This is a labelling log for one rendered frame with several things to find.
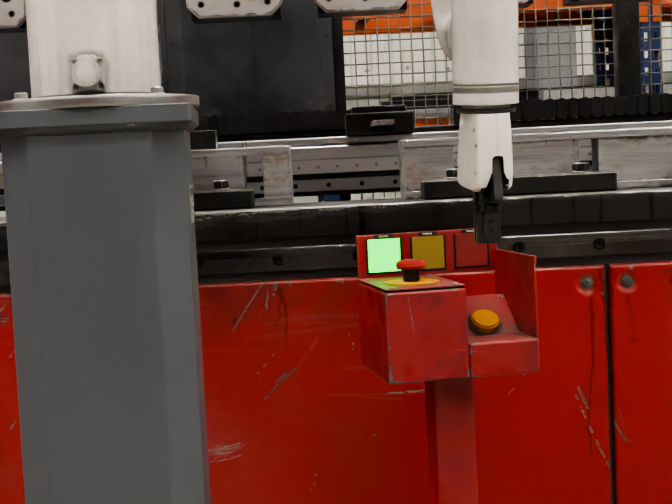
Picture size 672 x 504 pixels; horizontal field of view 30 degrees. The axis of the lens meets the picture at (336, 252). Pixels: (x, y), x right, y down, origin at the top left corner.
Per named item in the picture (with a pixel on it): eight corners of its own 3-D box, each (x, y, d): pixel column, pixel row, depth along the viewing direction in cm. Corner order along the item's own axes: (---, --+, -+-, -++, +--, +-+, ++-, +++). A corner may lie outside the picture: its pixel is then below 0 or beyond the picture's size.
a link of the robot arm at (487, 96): (444, 84, 164) (444, 107, 164) (462, 86, 155) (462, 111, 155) (506, 82, 165) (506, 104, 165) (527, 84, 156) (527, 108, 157)
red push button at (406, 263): (400, 289, 161) (399, 261, 161) (393, 286, 165) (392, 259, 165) (430, 287, 162) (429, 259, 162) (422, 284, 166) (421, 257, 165)
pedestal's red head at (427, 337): (389, 385, 156) (382, 241, 155) (361, 366, 172) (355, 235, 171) (541, 372, 160) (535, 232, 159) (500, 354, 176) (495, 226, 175)
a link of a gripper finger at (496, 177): (487, 136, 158) (478, 162, 163) (499, 187, 154) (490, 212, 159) (496, 136, 159) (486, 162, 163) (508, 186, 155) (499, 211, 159)
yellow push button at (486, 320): (473, 340, 165) (475, 328, 164) (465, 321, 168) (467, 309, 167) (501, 338, 166) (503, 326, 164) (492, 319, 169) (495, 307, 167)
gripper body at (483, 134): (447, 100, 164) (448, 185, 166) (468, 104, 154) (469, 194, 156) (502, 98, 166) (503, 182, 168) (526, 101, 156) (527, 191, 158)
